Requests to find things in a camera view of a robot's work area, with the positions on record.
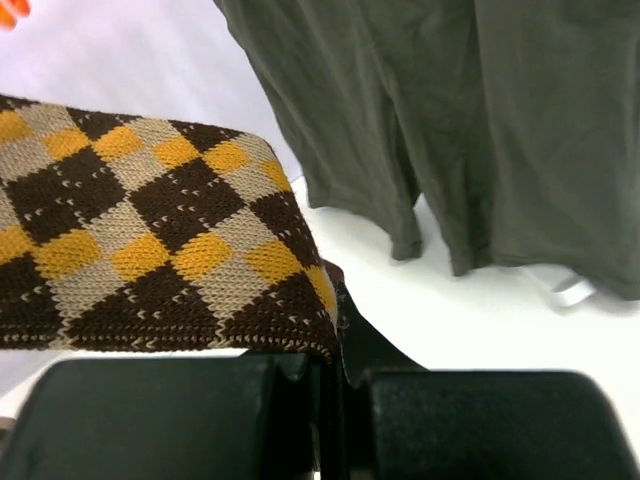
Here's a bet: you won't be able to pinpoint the white metal clothes rack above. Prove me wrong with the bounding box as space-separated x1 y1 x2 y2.
517 264 596 308

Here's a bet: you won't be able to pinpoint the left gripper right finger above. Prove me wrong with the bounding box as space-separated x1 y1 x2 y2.
337 286 639 479

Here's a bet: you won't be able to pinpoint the brown argyle sock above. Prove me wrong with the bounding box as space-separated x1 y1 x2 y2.
1 96 337 359

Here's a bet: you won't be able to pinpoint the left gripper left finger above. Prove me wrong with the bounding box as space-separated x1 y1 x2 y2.
1 354 320 479

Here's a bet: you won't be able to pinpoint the olive green shorts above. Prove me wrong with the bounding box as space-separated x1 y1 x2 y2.
219 1 639 301

